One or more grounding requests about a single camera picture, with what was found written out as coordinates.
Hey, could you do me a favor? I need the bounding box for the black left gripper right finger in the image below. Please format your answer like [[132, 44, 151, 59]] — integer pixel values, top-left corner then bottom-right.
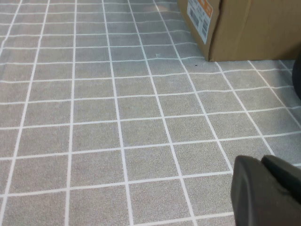
[[262, 154, 301, 205]]

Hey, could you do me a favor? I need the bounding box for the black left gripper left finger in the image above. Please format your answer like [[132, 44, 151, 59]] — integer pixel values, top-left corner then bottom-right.
[[231, 155, 301, 226]]

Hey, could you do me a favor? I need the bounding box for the black mesh sneaker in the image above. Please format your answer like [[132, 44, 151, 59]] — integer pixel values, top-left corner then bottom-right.
[[292, 50, 301, 101]]

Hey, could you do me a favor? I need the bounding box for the brown cardboard shoe box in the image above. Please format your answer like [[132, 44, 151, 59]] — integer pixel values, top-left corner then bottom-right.
[[176, 0, 301, 62]]

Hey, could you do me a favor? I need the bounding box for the grey white-grid tablecloth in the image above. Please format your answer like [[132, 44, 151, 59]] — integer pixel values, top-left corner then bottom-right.
[[0, 0, 301, 226]]

